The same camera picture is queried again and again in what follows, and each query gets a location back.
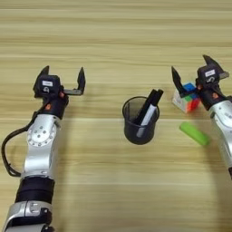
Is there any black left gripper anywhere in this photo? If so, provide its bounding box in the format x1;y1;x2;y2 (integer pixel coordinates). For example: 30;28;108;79
33;65;86;121

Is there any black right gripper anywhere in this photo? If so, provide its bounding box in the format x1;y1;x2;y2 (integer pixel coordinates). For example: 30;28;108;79
171;54;232;111

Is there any colourful puzzle cube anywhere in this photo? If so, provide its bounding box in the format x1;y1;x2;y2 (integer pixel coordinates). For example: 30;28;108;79
171;82;202;114

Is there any green eraser block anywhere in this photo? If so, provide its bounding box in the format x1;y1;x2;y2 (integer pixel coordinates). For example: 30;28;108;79
179;121;211;147

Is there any white marker with black cap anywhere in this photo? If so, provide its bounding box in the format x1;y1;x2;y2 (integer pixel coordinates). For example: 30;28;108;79
135;89;164;139

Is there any black mesh pen cup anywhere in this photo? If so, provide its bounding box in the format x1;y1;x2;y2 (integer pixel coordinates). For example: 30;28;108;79
121;95;160;145

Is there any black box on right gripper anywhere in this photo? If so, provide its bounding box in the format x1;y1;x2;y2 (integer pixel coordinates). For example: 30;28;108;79
197;64;225;86

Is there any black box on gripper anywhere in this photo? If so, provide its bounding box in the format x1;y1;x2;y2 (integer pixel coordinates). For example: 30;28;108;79
197;64;225;86
37;74;62;95

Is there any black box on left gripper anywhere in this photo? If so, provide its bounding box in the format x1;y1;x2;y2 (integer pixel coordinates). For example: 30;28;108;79
37;74;62;95

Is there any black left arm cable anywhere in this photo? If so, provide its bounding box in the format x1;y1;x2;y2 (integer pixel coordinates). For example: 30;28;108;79
1;111;40;178

